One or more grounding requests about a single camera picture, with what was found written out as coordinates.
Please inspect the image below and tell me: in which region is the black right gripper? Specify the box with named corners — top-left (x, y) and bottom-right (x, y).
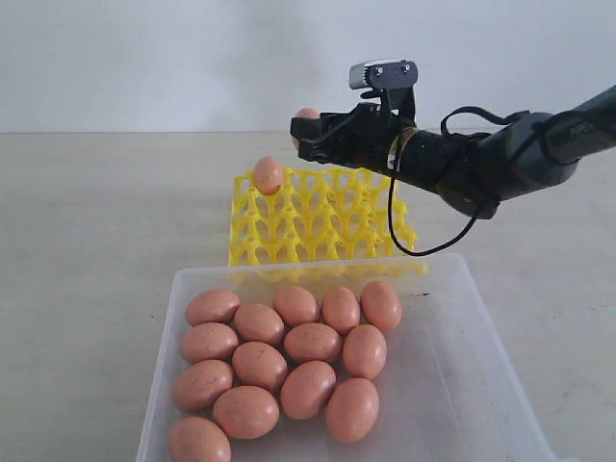
top-left (290, 103), bottom-right (416, 176)

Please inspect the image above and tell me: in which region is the brown egg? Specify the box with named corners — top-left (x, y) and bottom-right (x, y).
top-left (172, 360), bottom-right (234, 413)
top-left (167, 416), bottom-right (231, 462)
top-left (321, 285), bottom-right (361, 335)
top-left (292, 108), bottom-right (320, 150)
top-left (325, 377), bottom-right (379, 444)
top-left (185, 289), bottom-right (241, 326)
top-left (343, 324), bottom-right (387, 380)
top-left (253, 156), bottom-right (285, 195)
top-left (234, 303), bottom-right (285, 346)
top-left (280, 360), bottom-right (337, 420)
top-left (213, 385), bottom-right (280, 440)
top-left (360, 280), bottom-right (402, 332)
top-left (283, 322), bottom-right (343, 364)
top-left (179, 322), bottom-right (240, 364)
top-left (232, 342), bottom-right (288, 395)
top-left (273, 285), bottom-right (321, 326)

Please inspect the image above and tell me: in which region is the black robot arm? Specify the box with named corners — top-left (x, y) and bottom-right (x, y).
top-left (290, 89), bottom-right (615, 219)

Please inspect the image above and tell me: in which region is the yellow plastic egg tray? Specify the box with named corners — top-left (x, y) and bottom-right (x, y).
top-left (228, 167), bottom-right (427, 276)

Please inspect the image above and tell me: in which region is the clear plastic bin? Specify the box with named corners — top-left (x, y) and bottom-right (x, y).
top-left (137, 254), bottom-right (554, 461)

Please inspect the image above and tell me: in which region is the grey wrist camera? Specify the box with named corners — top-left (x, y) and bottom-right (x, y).
top-left (348, 59), bottom-right (418, 92)

